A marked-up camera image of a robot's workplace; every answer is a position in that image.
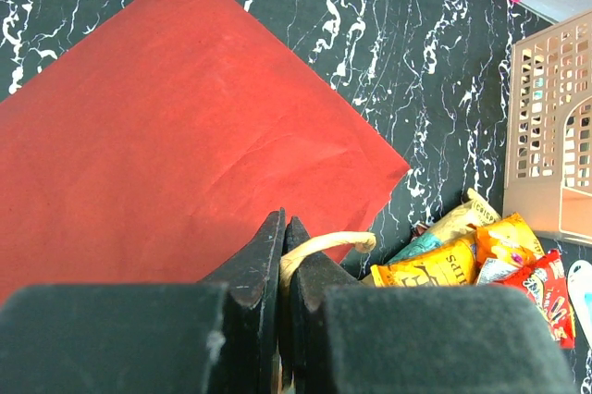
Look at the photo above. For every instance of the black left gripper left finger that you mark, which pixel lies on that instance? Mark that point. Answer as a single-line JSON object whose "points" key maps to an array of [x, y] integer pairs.
{"points": [[217, 335]]}

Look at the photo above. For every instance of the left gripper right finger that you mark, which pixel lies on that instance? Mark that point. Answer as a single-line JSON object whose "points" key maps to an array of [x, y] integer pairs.
{"points": [[347, 337]]}

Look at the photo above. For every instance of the gold snack bag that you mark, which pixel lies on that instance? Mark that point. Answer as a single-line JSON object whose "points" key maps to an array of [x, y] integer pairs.
{"points": [[474, 212]]}

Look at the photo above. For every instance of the orange Fox's fruits bag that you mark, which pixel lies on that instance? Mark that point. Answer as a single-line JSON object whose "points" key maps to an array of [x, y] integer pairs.
{"points": [[504, 247]]}

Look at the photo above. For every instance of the red paper bag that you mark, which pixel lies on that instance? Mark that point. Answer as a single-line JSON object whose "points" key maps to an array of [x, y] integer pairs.
{"points": [[154, 148]]}

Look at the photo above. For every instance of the red rice cracker bag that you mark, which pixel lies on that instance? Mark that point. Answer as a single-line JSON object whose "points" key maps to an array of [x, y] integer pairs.
{"points": [[544, 283]]}

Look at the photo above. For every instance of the white blue oval package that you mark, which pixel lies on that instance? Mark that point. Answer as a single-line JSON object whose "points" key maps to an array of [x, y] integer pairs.
{"points": [[579, 289]]}

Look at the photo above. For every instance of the pink desk organizer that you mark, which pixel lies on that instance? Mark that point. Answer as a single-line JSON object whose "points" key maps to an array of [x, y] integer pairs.
{"points": [[548, 149]]}

